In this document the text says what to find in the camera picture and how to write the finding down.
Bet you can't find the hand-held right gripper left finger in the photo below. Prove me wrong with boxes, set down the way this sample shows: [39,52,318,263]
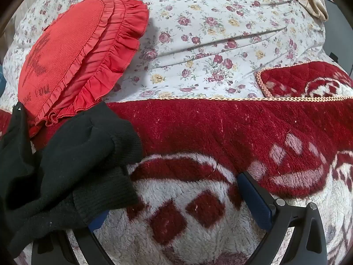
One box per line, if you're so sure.
[31,210,111,265]

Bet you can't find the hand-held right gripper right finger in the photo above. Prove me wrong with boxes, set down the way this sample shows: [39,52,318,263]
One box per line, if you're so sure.
[237,172,328,265]

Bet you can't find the black pants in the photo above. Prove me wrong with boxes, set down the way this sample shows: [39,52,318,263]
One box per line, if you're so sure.
[0,101,144,258]

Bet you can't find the red and white plush blanket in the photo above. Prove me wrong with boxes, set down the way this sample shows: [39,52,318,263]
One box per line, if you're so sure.
[0,61,353,265]

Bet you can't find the floral bedsheet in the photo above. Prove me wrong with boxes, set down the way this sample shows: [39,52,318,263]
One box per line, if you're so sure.
[3,0,335,101]

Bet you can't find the red ruffled round cushion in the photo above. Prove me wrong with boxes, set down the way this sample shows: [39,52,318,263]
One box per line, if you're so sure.
[18,0,149,138]

